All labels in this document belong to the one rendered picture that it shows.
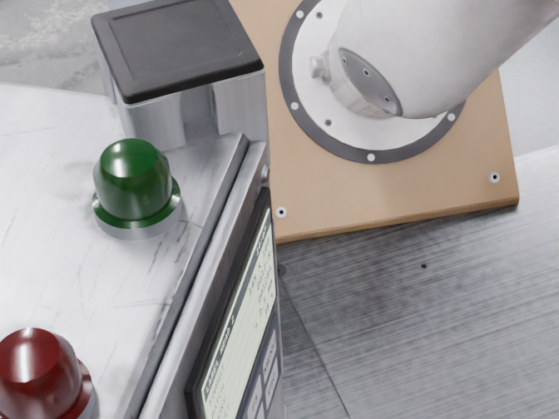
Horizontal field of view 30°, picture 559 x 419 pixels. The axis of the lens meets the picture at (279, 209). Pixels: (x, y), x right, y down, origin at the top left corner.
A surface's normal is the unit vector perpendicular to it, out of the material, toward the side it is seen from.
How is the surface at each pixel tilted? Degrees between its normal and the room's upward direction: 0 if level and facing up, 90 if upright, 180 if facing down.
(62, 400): 90
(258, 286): 90
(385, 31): 83
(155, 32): 0
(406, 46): 89
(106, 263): 0
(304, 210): 43
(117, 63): 0
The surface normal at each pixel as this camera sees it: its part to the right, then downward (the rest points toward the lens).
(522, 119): -0.04, -0.69
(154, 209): 0.59, 0.57
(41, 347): 0.20, -0.72
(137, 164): 0.11, -0.54
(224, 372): 0.97, 0.15
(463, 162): 0.10, -0.03
